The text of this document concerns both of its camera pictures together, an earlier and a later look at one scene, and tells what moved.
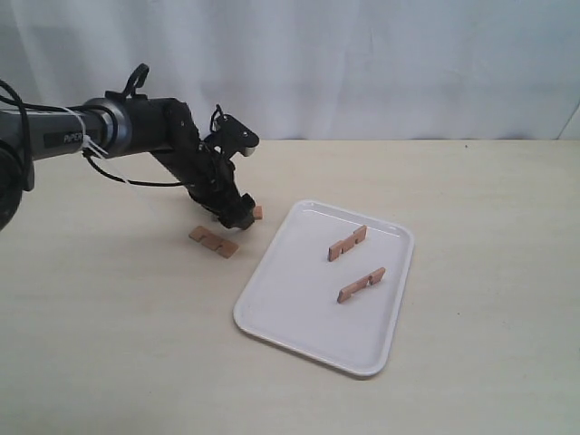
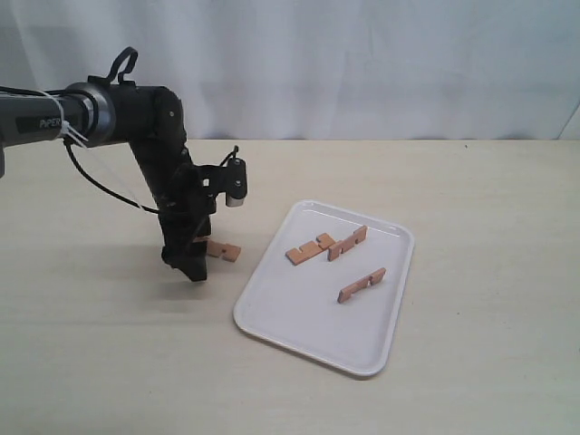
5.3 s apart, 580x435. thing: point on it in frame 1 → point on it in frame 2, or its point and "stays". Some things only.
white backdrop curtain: (312, 70) stays
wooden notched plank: (367, 282) stays
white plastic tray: (332, 287) stays
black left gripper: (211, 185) → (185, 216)
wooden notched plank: (258, 212) → (324, 241)
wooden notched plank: (347, 243) stays
